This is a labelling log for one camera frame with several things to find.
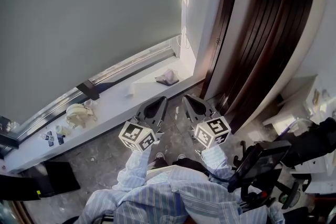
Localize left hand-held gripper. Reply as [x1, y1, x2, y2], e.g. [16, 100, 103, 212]
[119, 96, 169, 153]

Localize grey roller blind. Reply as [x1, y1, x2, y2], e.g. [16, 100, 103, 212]
[0, 0, 184, 136]

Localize small clear bottle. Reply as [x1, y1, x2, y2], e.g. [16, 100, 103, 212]
[55, 124, 71, 136]

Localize black flat panel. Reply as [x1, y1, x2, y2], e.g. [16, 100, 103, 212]
[43, 161, 81, 197]

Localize cream fabric bag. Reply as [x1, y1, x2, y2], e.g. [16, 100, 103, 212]
[65, 103, 98, 129]

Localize black mount with red button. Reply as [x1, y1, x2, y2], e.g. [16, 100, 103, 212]
[240, 186, 279, 212]

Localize white windowsill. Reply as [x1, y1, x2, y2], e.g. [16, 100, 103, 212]
[4, 56, 205, 174]

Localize black office chair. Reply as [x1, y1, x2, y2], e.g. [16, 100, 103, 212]
[233, 116, 336, 210]

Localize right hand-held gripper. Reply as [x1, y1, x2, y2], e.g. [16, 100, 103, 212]
[182, 95, 232, 150]

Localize pale crumpled cloth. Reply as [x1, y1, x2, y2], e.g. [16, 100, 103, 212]
[160, 68, 180, 84]

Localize person's striped shirt torso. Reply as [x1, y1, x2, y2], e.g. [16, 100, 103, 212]
[76, 165, 284, 224]

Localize black case with yellow label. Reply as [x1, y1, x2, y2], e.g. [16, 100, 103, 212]
[0, 173, 42, 201]

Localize person's legs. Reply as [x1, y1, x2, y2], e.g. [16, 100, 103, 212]
[151, 157, 211, 174]

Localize person's left forearm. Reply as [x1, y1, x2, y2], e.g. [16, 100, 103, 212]
[112, 148, 158, 192]

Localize white desk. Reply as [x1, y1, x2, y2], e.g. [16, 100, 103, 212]
[262, 74, 336, 194]

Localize person's right forearm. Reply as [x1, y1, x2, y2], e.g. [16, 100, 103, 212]
[201, 145, 238, 184]

